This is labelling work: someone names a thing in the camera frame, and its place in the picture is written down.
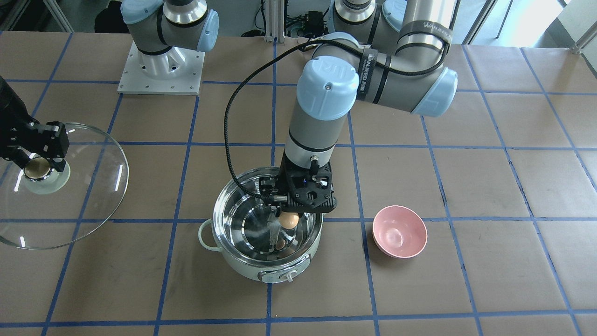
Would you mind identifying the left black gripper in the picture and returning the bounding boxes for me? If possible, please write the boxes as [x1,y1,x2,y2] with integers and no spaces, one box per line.
[258,159,337,223]

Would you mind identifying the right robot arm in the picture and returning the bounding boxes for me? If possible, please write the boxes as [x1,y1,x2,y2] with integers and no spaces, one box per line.
[0,0,219,172]

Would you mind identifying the aluminium frame post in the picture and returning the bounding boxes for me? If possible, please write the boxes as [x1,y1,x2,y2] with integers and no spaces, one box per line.
[264,0,285,44]

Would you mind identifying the brown egg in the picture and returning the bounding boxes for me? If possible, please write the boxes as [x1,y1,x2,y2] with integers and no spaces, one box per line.
[278,212,298,230]

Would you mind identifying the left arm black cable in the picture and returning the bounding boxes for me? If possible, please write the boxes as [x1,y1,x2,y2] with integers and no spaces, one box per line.
[224,37,451,203]

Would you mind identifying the pale green cooking pot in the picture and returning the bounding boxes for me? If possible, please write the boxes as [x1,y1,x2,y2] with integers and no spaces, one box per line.
[198,180,324,283]

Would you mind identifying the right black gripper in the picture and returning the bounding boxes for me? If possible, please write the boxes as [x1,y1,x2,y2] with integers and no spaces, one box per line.
[0,78,69,172]

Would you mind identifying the pink bowl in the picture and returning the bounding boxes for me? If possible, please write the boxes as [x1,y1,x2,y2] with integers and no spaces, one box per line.
[372,205,428,259]

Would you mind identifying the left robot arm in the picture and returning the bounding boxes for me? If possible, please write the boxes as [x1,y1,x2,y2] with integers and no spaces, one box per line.
[259,0,459,228]

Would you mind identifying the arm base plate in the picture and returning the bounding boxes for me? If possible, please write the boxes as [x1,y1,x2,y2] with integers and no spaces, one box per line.
[117,44,205,96]

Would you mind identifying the glass pot lid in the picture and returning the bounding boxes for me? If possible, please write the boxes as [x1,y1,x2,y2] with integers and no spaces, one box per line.
[0,123,129,250]

